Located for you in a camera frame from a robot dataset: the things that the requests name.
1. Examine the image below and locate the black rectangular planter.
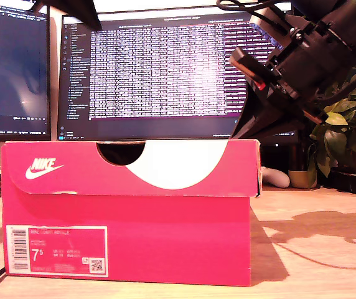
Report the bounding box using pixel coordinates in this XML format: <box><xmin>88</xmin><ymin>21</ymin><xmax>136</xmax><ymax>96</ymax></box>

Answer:
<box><xmin>329</xmin><ymin>169</ymin><xmax>356</xmax><ymax>197</ymax></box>

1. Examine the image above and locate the wide black computer monitor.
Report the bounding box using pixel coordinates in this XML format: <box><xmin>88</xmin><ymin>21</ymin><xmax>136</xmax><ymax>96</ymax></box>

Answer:
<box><xmin>57</xmin><ymin>2</ymin><xmax>300</xmax><ymax>143</ymax></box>

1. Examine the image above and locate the black monitor with code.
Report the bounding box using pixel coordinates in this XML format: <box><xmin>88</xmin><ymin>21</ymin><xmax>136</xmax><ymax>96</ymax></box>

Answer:
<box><xmin>0</xmin><ymin>0</ymin><xmax>52</xmax><ymax>143</ymax></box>

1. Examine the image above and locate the red Nike shoebox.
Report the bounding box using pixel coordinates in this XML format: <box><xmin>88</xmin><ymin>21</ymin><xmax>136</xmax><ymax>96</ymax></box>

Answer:
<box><xmin>0</xmin><ymin>138</ymin><xmax>263</xmax><ymax>287</ymax></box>

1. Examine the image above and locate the white game controller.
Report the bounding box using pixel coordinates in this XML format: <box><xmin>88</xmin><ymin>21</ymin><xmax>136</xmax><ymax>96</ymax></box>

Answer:
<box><xmin>260</xmin><ymin>166</ymin><xmax>291</xmax><ymax>189</ymax></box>

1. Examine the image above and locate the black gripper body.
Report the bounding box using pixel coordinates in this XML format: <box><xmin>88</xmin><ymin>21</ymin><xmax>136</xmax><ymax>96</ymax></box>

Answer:
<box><xmin>228</xmin><ymin>19</ymin><xmax>355</xmax><ymax>126</ymax></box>

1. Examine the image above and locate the green leafy plant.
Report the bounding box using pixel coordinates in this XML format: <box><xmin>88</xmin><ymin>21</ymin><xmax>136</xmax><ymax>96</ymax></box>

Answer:
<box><xmin>308</xmin><ymin>46</ymin><xmax>356</xmax><ymax>179</ymax></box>

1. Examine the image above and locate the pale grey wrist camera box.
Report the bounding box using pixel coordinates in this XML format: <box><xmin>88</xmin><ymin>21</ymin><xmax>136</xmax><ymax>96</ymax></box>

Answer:
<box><xmin>248</xmin><ymin>6</ymin><xmax>306</xmax><ymax>50</ymax></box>

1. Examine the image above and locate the small pale plant pot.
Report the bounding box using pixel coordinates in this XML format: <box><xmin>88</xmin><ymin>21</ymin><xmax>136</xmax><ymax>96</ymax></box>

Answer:
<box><xmin>288</xmin><ymin>169</ymin><xmax>318</xmax><ymax>190</ymax></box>

